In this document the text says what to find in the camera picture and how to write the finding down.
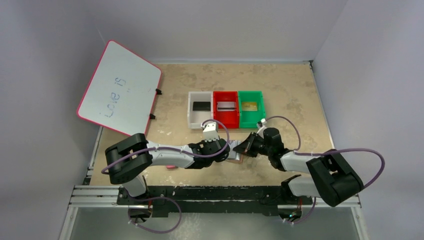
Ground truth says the brown leather card holder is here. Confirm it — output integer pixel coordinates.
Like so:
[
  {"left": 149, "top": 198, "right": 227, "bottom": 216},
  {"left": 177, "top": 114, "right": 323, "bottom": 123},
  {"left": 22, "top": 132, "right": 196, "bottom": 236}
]
[{"left": 226, "top": 140, "right": 243, "bottom": 164}]

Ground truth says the green plastic bin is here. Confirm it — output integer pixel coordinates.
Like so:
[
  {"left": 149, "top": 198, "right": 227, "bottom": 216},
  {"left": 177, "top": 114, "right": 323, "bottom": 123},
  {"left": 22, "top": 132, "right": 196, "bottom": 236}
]
[{"left": 238, "top": 91, "right": 267, "bottom": 129}]

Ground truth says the pink eraser block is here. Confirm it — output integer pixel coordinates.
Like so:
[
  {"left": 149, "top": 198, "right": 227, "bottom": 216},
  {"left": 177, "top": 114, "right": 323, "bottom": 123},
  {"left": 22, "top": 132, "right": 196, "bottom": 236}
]
[{"left": 166, "top": 165, "right": 178, "bottom": 171}]

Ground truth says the white plastic bin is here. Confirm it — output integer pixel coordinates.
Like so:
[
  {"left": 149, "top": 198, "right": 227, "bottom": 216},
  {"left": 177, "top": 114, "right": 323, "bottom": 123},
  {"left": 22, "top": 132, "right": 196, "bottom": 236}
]
[{"left": 187, "top": 91, "right": 214, "bottom": 129}]

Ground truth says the red plastic bin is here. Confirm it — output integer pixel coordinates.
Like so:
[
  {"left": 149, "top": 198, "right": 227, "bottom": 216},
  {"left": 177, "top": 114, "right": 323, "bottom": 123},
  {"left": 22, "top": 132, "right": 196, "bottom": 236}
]
[{"left": 213, "top": 91, "right": 240, "bottom": 129}]

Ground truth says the pink framed whiteboard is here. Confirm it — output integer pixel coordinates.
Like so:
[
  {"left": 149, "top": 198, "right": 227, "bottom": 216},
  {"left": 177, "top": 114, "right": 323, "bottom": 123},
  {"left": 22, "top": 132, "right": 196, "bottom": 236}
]
[{"left": 76, "top": 40, "right": 162, "bottom": 136}]

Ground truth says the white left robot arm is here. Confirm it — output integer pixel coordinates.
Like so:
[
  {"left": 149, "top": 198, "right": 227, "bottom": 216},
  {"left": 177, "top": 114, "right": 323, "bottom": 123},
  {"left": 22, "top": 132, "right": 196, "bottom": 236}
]
[{"left": 101, "top": 133, "right": 230, "bottom": 205}]

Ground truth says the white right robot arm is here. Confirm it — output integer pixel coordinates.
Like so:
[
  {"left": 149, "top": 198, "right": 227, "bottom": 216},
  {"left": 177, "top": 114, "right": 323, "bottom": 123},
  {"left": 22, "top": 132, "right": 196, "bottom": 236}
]
[{"left": 233, "top": 127, "right": 365, "bottom": 207}]

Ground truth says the gold card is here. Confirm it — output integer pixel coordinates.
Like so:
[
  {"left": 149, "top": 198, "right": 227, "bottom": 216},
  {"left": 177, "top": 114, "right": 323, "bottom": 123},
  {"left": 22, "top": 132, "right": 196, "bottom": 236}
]
[{"left": 241, "top": 101, "right": 258, "bottom": 112}]

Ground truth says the black card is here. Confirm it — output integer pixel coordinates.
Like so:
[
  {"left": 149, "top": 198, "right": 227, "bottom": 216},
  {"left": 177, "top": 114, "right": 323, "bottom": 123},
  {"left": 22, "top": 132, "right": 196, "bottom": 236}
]
[{"left": 192, "top": 101, "right": 211, "bottom": 112}]

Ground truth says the silver striped card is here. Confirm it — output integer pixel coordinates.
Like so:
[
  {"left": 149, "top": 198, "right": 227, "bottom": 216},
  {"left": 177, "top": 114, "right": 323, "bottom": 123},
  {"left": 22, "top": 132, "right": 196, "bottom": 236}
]
[{"left": 216, "top": 101, "right": 236, "bottom": 112}]

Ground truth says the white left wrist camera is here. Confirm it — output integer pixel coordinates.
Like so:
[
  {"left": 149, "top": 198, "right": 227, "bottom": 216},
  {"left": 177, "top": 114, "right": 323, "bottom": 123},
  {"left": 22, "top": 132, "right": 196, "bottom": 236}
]
[{"left": 201, "top": 121, "right": 220, "bottom": 142}]

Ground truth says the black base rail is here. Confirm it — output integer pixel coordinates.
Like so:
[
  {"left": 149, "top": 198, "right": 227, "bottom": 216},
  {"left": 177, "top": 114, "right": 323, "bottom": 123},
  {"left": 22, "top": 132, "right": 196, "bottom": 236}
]
[{"left": 116, "top": 185, "right": 313, "bottom": 217}]

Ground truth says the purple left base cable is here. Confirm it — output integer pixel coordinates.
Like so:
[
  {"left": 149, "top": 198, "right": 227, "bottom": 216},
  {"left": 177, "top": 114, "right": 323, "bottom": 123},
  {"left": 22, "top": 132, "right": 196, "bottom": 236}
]
[{"left": 127, "top": 196, "right": 183, "bottom": 234}]

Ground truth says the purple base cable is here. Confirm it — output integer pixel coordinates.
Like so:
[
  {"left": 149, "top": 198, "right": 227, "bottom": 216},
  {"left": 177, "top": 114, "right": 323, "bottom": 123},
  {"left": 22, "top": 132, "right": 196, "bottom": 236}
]
[
  {"left": 281, "top": 195, "right": 316, "bottom": 227},
  {"left": 127, "top": 196, "right": 183, "bottom": 234}
]

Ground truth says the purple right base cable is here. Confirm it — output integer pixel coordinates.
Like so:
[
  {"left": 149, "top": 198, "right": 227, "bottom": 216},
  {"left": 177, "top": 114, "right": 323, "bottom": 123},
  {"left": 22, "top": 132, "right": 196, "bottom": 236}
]
[{"left": 281, "top": 195, "right": 316, "bottom": 227}]

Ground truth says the aluminium frame rail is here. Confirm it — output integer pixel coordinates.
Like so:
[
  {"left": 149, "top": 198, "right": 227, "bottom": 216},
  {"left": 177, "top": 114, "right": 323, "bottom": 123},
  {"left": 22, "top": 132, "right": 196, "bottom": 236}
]
[{"left": 69, "top": 185, "right": 362, "bottom": 208}]

